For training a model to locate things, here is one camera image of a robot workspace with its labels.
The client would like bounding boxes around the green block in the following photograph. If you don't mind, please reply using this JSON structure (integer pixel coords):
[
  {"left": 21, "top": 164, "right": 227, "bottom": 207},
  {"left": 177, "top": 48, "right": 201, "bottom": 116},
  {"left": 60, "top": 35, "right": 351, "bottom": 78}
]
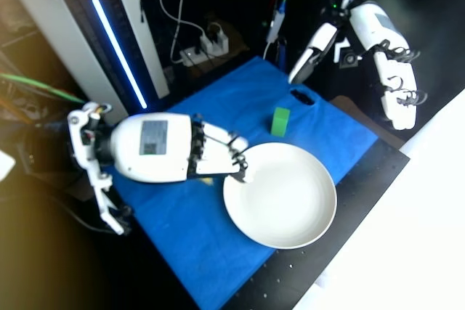
[{"left": 270, "top": 106, "right": 291, "bottom": 137}]

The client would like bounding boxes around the white round plate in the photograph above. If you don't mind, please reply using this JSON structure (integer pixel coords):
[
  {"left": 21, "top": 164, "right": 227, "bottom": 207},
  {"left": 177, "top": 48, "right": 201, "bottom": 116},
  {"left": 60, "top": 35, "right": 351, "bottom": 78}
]
[{"left": 222, "top": 142, "right": 338, "bottom": 250}]

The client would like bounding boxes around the white adapter with blue plug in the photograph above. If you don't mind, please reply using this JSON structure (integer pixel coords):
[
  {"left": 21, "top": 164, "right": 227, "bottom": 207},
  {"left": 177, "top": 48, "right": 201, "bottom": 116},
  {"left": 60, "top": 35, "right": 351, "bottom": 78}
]
[{"left": 266, "top": 4, "right": 288, "bottom": 45}]

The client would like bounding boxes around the white power strip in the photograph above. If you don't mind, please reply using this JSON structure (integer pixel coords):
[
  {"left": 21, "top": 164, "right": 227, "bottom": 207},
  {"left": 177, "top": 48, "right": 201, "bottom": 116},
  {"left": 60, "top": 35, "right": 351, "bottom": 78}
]
[{"left": 180, "top": 23, "right": 230, "bottom": 68}]

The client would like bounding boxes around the white backdrop sheet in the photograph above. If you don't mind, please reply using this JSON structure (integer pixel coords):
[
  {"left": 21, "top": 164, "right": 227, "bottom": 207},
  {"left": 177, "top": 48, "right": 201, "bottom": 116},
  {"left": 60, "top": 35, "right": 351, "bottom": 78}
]
[{"left": 292, "top": 86, "right": 465, "bottom": 310}]

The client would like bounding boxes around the blue non-woven cloth bag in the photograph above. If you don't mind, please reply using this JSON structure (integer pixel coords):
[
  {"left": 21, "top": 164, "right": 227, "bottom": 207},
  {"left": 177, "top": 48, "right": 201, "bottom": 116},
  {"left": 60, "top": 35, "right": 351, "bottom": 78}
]
[{"left": 105, "top": 56, "right": 379, "bottom": 310}]

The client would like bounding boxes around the white column with blue light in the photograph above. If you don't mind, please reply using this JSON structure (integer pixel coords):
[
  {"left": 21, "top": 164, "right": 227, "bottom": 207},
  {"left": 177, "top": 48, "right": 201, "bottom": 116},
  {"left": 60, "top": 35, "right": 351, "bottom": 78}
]
[{"left": 0, "top": 0, "right": 171, "bottom": 115}]

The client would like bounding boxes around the black square mount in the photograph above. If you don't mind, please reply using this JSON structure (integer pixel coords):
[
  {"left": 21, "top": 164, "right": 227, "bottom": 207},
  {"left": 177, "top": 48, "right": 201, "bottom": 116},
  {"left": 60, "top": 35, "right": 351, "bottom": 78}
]
[{"left": 333, "top": 38, "right": 364, "bottom": 70}]

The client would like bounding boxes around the white cable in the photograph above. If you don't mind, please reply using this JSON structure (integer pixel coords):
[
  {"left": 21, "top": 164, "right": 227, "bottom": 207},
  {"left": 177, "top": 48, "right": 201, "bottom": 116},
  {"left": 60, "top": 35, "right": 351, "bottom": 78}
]
[{"left": 158, "top": 0, "right": 219, "bottom": 64}]

